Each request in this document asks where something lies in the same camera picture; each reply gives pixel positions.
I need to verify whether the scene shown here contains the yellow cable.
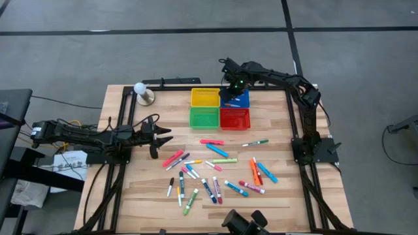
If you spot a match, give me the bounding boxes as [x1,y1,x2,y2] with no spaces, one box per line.
[63,119,83,151]

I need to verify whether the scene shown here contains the yellow plastic basket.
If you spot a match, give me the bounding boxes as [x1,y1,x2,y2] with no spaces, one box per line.
[190,87,221,108]

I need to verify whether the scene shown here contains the black floor cable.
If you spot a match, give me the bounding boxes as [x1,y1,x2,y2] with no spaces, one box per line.
[31,95,104,110]
[381,125,418,166]

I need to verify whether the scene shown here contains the green plastic basket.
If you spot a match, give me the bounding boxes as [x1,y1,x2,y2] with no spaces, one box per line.
[189,106,221,131]

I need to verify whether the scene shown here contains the light green Expo marker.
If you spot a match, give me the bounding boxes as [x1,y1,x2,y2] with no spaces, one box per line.
[182,188,200,216]

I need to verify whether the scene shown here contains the white plastic bag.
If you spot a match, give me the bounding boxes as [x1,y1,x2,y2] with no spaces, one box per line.
[10,178,50,210]

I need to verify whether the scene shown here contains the black bar device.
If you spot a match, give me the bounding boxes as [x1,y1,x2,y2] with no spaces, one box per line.
[142,77,202,86]

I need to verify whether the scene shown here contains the grey stand leg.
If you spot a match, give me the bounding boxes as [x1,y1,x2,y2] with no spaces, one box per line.
[387,114,418,135]

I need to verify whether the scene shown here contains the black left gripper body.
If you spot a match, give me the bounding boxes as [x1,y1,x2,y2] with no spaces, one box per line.
[146,117,159,160]

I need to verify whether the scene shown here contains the thick black cable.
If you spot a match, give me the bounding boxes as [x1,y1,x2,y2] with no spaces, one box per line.
[82,163,109,230]

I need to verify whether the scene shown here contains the white bulb lamp brass base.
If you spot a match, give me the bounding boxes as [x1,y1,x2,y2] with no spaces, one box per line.
[133,82,156,107]

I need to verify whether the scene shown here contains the red plastic basket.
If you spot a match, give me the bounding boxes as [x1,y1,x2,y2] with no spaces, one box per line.
[219,108,252,132]

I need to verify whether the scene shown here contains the black side table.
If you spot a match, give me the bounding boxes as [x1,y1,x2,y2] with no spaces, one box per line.
[0,88,86,235]

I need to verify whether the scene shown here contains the teal Expo marker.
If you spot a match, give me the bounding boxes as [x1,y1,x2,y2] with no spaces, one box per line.
[223,180,250,198]

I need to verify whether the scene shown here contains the blue plastic basket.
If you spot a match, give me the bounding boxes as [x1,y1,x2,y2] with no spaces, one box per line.
[220,88,251,109]

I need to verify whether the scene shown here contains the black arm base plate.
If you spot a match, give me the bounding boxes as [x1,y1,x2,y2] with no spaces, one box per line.
[85,143,133,166]
[291,136,341,165]

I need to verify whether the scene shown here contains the black left wrist camera cable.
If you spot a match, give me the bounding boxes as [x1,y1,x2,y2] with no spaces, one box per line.
[130,113,161,131]

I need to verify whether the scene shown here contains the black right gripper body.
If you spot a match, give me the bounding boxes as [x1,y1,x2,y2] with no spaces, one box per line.
[225,76,249,96]

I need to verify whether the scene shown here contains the orange highlighter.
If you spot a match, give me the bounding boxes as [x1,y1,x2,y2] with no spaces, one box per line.
[249,158,262,187]

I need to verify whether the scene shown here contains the thin purple marker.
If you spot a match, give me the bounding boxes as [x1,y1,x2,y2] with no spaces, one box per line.
[165,152,191,172]

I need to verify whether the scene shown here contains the white paper sheet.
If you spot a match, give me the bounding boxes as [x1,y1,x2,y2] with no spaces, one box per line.
[50,150,89,195]

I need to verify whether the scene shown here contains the thin green-capped white marker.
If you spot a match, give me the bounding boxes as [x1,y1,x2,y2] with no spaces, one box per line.
[241,139,270,148]

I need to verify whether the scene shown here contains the magenta Expo marker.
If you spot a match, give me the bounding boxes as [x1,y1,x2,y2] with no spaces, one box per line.
[238,180,266,195]

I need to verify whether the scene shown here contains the blue highlighter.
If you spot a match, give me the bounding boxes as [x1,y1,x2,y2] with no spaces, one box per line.
[257,162,280,184]
[206,144,230,159]

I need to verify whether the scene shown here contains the dark green Expo marker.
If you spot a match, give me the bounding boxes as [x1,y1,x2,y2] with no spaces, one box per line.
[178,170,186,200]

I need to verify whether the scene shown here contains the thin red marker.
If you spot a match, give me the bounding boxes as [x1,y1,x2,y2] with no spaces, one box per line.
[252,156,265,186]

